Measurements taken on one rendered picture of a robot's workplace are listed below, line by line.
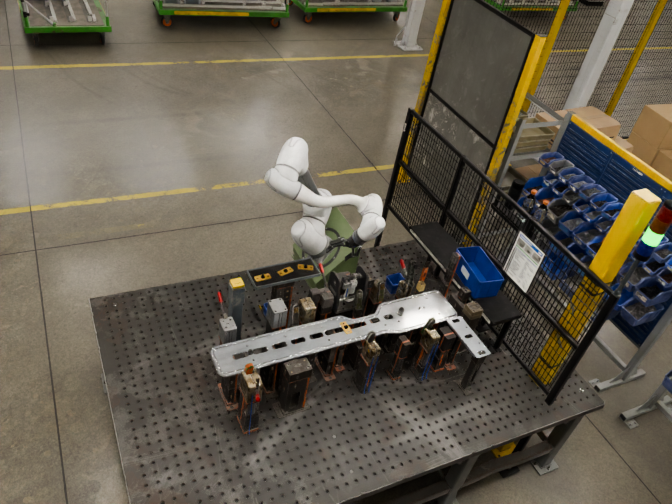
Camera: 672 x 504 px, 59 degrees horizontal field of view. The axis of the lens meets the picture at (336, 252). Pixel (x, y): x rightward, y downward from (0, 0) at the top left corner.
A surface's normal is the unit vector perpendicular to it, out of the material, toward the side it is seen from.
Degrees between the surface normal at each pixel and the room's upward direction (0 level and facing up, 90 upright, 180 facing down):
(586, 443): 0
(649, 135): 90
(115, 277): 0
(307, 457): 0
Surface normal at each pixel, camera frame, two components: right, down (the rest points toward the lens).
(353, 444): 0.15, -0.76
